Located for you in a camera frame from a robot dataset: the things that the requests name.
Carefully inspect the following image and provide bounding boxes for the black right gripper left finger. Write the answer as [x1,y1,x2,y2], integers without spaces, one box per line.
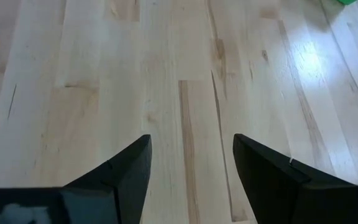
[62,134,153,224]

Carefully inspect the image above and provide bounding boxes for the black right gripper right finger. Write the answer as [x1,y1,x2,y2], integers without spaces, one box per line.
[232,133,357,224]

